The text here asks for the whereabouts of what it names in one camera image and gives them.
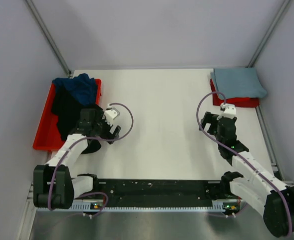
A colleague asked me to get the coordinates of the folded red t shirt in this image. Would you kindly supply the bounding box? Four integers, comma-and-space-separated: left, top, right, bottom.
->
210, 78, 260, 108

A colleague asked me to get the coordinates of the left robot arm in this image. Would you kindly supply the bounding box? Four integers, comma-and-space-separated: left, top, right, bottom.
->
33, 107, 121, 210

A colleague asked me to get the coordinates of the folded light blue t shirt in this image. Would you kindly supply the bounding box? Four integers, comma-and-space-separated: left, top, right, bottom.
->
210, 67, 267, 99

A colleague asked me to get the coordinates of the right aluminium frame post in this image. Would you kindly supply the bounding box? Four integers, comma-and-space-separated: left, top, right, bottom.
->
247, 0, 293, 68

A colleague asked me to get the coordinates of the aluminium frame post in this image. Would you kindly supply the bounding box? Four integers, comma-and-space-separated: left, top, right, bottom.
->
23, 0, 71, 77
247, 0, 293, 68

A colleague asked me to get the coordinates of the right side aluminium rail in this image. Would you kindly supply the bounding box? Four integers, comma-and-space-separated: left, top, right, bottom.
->
256, 105, 294, 186

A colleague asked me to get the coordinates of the light blue cable duct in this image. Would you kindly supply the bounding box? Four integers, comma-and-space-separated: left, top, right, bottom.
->
70, 201, 240, 213

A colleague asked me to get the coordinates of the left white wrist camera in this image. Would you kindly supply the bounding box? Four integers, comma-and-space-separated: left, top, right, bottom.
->
103, 104, 120, 126

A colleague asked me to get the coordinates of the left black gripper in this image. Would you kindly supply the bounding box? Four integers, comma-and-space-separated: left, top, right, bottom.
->
91, 110, 120, 144

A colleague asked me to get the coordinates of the red plastic tray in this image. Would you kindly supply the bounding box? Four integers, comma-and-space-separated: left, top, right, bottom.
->
32, 78, 102, 152

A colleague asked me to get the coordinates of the dark blue t shirt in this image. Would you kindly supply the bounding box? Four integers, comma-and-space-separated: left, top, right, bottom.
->
52, 73, 98, 106

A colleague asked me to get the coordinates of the left aluminium frame post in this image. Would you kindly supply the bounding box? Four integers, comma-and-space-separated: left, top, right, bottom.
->
23, 0, 71, 77

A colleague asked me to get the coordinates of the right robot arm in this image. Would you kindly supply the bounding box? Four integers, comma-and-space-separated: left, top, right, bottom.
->
198, 111, 294, 238

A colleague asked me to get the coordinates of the black t shirt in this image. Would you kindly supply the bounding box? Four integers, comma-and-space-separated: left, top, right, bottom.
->
51, 88, 102, 142

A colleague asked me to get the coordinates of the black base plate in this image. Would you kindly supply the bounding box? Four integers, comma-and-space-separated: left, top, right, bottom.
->
71, 178, 250, 208

